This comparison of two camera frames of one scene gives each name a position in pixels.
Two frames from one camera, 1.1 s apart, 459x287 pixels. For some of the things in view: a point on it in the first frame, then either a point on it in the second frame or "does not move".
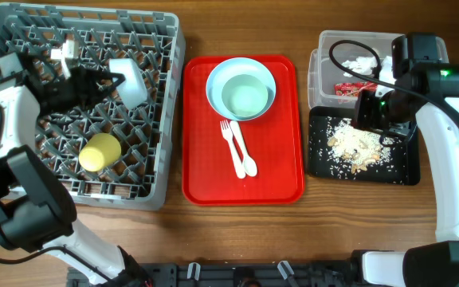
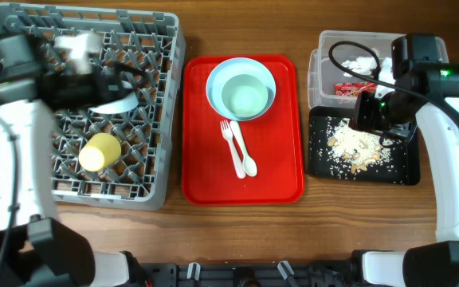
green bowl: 246,96 does not move
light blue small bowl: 133,90 to 119,105
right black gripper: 362,118 does not move
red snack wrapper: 353,88 does not move
